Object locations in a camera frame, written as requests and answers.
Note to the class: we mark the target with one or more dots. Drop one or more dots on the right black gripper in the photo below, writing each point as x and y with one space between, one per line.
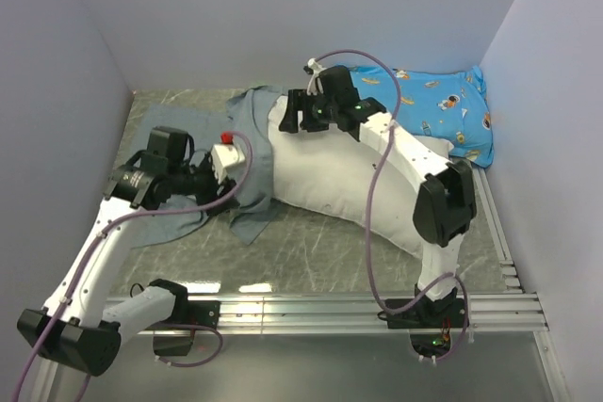
300 101

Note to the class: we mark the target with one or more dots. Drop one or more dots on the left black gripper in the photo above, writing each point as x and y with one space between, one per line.
213 194

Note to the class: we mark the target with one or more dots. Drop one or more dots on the grey-blue pillowcase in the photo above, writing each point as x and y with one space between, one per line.
151 178

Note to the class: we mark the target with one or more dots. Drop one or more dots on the white pillow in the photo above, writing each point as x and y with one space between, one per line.
329 173

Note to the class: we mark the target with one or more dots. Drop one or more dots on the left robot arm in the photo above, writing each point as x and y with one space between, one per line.
74 327

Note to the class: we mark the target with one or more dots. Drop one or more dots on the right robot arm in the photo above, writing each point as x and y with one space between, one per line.
445 195

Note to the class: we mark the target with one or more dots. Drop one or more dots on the blue cartoon print pillow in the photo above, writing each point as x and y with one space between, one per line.
451 106

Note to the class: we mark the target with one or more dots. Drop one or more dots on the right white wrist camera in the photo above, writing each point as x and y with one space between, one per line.
313 68

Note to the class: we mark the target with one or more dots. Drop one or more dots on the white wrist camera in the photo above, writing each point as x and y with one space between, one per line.
226 157
313 68

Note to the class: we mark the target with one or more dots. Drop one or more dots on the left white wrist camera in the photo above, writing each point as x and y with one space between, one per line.
226 157

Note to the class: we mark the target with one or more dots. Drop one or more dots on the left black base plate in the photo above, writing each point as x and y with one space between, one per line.
175 337

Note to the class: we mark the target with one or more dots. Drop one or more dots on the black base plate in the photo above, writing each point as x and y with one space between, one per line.
175 337
437 327

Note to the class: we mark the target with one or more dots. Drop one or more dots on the right side aluminium rail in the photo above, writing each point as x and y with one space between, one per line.
507 266

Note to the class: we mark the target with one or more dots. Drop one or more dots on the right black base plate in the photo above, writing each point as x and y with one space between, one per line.
437 327

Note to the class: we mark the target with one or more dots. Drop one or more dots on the aluminium mounting rail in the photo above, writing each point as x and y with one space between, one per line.
350 313

